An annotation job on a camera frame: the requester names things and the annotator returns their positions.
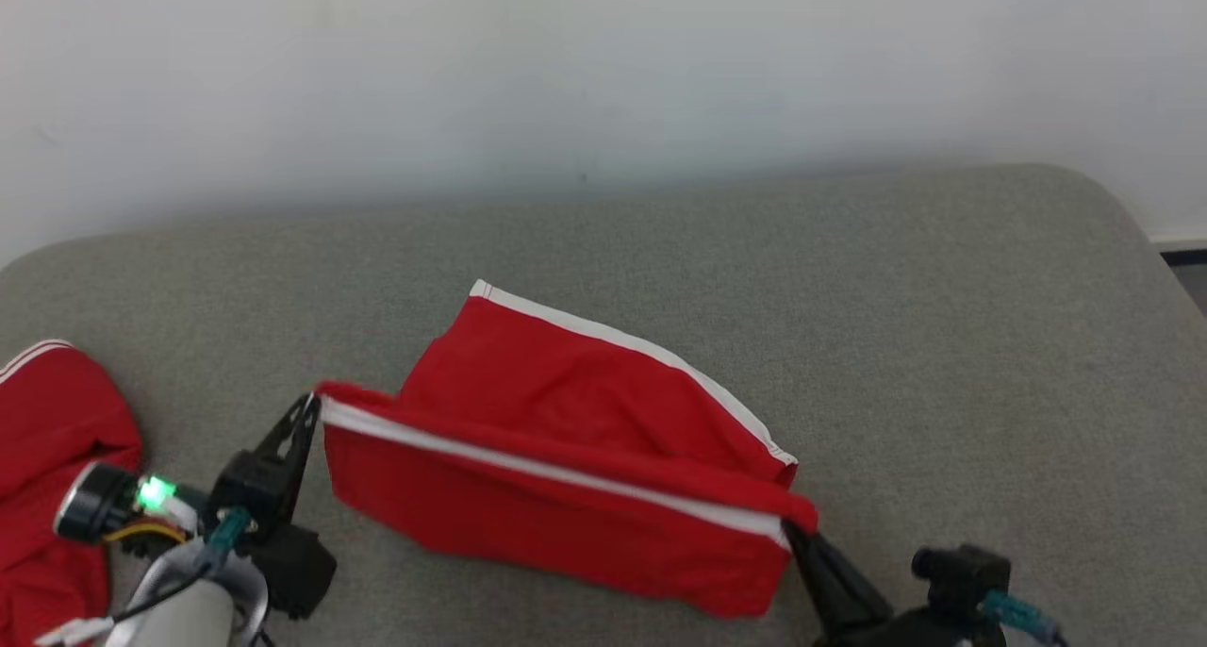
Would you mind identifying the red jersey with white sleeves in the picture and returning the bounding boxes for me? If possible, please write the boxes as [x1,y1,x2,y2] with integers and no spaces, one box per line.
[0,339,144,647]

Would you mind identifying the camera cable teal plug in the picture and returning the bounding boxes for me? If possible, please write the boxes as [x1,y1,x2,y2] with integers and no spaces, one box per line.
[981,590,1068,647]
[206,507,252,552]

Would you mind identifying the white wall baseboard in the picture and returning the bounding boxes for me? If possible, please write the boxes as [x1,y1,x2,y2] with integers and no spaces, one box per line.
[1150,235,1207,266]

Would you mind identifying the right camera cable teal plug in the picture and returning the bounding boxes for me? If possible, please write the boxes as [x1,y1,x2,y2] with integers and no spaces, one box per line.
[981,590,1068,647]

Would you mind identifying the grey fabric sofa cushion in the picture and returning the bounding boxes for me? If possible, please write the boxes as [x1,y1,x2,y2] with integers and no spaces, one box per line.
[0,163,1207,647]

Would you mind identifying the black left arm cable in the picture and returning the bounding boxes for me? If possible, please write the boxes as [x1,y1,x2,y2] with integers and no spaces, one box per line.
[111,572,220,622]

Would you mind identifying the red shorts with white stripe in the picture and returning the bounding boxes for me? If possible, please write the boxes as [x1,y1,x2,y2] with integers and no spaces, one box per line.
[314,279,819,620]

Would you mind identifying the yellow red left gripper wires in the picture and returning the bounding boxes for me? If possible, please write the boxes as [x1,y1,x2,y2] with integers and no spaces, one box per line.
[102,518,191,546]

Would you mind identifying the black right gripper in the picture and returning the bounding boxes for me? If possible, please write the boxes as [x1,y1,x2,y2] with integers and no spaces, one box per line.
[783,520,1010,647]

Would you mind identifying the left camera cable teal plug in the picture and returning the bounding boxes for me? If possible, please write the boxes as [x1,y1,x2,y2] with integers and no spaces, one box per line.
[206,507,252,552]

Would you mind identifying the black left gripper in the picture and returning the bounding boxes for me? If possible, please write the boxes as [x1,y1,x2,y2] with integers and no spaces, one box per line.
[55,392,338,620]

